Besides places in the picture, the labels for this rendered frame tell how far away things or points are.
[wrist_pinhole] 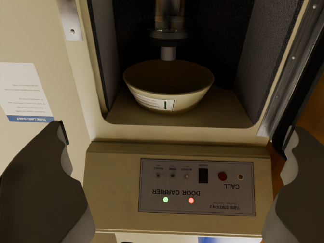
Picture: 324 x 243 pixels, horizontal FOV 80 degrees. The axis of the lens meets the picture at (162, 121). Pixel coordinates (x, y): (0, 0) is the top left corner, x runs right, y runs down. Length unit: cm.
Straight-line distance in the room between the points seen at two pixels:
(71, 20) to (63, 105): 66
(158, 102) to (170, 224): 20
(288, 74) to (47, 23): 71
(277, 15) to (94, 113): 30
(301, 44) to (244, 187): 22
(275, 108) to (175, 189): 21
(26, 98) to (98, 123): 66
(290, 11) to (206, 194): 28
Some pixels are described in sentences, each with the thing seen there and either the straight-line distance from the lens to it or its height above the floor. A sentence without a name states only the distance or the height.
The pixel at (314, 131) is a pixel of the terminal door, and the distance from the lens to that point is 32.
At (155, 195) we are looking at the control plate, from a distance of 35.
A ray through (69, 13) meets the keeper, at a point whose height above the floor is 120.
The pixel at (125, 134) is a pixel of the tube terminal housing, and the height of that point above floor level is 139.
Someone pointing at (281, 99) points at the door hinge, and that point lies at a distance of 35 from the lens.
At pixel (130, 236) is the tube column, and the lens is 67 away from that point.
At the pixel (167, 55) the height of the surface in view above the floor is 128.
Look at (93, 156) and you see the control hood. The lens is 36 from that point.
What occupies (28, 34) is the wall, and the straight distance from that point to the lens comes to 85.
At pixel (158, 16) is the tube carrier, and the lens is 32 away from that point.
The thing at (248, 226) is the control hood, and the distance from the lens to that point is 38.
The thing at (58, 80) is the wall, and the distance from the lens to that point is 87.
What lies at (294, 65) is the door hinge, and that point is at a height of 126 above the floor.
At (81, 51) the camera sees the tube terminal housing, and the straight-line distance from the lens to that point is 30.
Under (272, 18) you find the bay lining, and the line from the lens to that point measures 35.
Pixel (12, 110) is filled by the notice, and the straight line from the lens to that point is 107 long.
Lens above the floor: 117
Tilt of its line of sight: 36 degrees up
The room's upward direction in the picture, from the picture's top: 179 degrees counter-clockwise
